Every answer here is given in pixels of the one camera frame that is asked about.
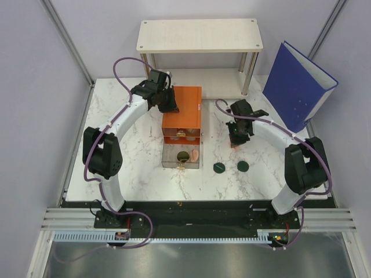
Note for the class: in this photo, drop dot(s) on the dark green lid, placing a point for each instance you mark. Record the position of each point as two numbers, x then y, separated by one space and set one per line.
243 166
219 168

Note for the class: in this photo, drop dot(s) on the gold round jar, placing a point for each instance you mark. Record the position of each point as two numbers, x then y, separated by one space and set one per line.
183 157

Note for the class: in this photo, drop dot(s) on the blue ring binder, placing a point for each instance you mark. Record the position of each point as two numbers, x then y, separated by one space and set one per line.
297 87

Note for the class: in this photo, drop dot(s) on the orange drawer box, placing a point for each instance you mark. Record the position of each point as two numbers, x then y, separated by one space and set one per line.
189 102

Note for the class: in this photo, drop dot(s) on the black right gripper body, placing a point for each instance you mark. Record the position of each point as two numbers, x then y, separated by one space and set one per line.
236 136

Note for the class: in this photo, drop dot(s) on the light blue cable duct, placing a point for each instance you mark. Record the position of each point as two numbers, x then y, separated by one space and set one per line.
115 237

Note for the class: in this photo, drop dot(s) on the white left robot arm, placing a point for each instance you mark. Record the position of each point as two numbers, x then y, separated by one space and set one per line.
102 156

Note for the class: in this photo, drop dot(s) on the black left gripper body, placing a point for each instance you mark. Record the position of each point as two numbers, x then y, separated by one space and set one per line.
167 102

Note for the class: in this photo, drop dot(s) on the white two-tier shelf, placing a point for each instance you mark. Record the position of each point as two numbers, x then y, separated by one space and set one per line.
194 36

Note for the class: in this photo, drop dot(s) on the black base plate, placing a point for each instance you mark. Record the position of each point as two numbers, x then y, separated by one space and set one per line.
201 218

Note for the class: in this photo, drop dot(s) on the pink powder puff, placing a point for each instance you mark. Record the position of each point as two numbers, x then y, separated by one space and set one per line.
235 147
194 156

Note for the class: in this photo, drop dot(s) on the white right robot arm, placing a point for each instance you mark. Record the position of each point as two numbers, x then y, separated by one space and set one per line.
305 162

